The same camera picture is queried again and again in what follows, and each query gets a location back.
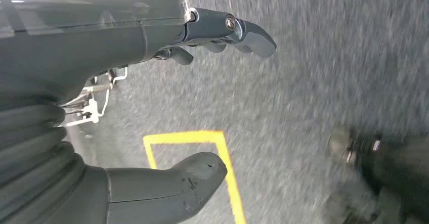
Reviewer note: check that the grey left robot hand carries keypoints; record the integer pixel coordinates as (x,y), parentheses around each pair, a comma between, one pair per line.
(83,31)

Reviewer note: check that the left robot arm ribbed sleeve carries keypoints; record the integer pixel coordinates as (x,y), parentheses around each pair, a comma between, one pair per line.
(30,148)

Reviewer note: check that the yellow floor tape square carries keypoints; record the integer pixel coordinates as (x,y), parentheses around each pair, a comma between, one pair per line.
(184,137)

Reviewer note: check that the black robot foot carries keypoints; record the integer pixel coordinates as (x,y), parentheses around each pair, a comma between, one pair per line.
(395,169)

